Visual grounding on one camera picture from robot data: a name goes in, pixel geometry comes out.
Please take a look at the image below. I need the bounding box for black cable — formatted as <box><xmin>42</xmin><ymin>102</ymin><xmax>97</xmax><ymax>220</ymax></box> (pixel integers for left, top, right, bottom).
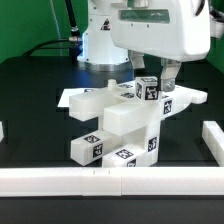
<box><xmin>21</xmin><ymin>0</ymin><xmax>83</xmax><ymax>58</ymax></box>

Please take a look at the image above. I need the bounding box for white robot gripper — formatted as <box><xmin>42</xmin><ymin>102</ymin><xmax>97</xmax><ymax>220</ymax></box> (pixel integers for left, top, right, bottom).
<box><xmin>109</xmin><ymin>0</ymin><xmax>210</xmax><ymax>92</ymax></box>

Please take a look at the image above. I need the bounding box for small white tagged cube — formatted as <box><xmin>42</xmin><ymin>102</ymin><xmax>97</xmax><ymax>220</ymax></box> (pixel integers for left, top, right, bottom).
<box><xmin>135</xmin><ymin>76</ymin><xmax>161</xmax><ymax>102</ymax></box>

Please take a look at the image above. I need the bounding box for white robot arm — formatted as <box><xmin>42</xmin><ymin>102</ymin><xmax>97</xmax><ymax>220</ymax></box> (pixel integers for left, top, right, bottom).
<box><xmin>78</xmin><ymin>0</ymin><xmax>224</xmax><ymax>92</ymax></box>

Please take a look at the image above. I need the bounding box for white chair back frame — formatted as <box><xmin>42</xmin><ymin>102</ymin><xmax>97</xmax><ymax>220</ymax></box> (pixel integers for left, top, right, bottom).
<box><xmin>69</xmin><ymin>80</ymin><xmax>208</xmax><ymax>136</ymax></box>

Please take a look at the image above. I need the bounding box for white front obstacle wall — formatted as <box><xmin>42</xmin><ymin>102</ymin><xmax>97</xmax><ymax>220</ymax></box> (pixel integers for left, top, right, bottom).
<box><xmin>0</xmin><ymin>167</ymin><xmax>224</xmax><ymax>197</ymax></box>

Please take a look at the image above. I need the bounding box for white chair seat part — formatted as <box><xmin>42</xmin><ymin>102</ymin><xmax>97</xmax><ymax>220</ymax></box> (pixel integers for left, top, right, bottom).
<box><xmin>113</xmin><ymin>89</ymin><xmax>162</xmax><ymax>168</ymax></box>

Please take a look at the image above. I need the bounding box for white obstacle wall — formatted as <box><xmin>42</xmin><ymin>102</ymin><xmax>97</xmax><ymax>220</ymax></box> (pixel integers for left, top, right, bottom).
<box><xmin>202</xmin><ymin>121</ymin><xmax>224</xmax><ymax>167</ymax></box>
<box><xmin>0</xmin><ymin>121</ymin><xmax>4</xmax><ymax>142</ymax></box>
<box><xmin>0</xmin><ymin>167</ymin><xmax>224</xmax><ymax>197</ymax></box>

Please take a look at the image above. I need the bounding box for white left obstacle wall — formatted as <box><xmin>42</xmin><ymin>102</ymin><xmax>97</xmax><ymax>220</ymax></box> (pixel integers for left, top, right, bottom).
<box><xmin>0</xmin><ymin>121</ymin><xmax>4</xmax><ymax>142</ymax></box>

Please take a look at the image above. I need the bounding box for white right obstacle wall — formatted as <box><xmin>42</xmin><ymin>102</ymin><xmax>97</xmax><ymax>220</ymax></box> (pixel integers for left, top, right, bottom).
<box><xmin>202</xmin><ymin>121</ymin><xmax>224</xmax><ymax>167</ymax></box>

